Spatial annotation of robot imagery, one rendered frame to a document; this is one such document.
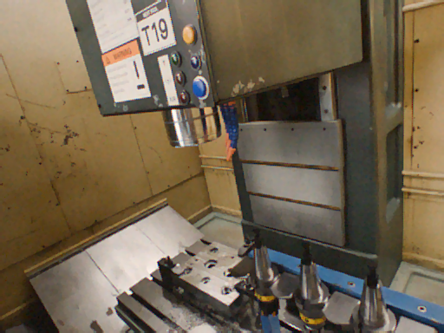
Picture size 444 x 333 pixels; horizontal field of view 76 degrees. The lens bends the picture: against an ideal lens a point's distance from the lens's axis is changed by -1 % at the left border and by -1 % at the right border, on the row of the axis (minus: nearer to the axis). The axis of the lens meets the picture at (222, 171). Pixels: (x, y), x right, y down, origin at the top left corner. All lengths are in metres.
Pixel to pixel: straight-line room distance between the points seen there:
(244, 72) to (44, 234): 1.47
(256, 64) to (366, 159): 0.68
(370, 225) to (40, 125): 1.57
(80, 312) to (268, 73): 1.40
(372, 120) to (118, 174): 1.39
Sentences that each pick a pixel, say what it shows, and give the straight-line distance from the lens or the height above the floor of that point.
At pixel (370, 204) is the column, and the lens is 1.19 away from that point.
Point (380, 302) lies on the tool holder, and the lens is 0.54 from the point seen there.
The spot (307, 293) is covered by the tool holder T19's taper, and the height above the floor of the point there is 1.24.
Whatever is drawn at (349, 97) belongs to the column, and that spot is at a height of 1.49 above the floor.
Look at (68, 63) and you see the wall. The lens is 1.79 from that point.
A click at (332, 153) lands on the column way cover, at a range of 1.11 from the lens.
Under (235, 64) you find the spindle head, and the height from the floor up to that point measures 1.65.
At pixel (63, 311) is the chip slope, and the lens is 1.67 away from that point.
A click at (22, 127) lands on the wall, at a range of 1.69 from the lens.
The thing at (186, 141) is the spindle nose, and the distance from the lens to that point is 0.79.
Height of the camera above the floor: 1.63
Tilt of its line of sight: 18 degrees down
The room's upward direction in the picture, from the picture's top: 11 degrees counter-clockwise
